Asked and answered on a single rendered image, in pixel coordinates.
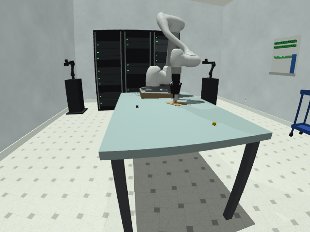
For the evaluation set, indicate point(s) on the tan mat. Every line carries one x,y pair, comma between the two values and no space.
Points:
176,103

